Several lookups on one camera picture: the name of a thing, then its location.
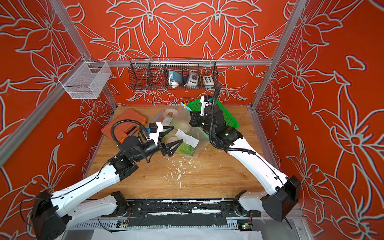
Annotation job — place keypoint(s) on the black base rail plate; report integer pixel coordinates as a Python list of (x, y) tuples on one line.
[(219, 214)]

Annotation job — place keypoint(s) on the blue white device in basket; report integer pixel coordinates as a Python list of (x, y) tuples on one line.
[(175, 79)]

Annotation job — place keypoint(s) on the chinese cabbage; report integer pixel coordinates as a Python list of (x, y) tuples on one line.
[(189, 135)]

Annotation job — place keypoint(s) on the white round dial device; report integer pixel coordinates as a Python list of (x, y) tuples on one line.
[(191, 81)]

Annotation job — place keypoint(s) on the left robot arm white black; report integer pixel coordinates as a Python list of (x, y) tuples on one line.
[(54, 213)]

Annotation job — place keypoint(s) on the black wire wall basket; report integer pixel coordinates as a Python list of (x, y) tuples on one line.
[(152, 73)]

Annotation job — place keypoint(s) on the clear acrylic wall bin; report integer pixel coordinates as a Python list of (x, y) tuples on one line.
[(85, 80)]

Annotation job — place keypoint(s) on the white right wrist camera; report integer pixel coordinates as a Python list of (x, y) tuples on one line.
[(205, 100)]

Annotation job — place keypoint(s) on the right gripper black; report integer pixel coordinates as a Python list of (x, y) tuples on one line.
[(195, 120)]

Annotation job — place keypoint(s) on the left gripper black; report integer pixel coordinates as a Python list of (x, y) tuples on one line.
[(170, 153)]

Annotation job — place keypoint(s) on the white button box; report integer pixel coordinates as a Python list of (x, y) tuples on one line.
[(208, 82)]

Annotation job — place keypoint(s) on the orange plastic tool case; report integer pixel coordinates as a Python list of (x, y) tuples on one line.
[(124, 130)]

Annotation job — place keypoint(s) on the green plastic basket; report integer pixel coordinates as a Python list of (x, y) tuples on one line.
[(195, 106)]

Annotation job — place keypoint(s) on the white tape roll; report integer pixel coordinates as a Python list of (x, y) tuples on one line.
[(170, 113)]

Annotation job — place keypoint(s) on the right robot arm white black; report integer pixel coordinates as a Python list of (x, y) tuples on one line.
[(281, 193)]

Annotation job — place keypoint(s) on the clear zip-top bag blue seal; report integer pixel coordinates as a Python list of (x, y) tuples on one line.
[(184, 115)]

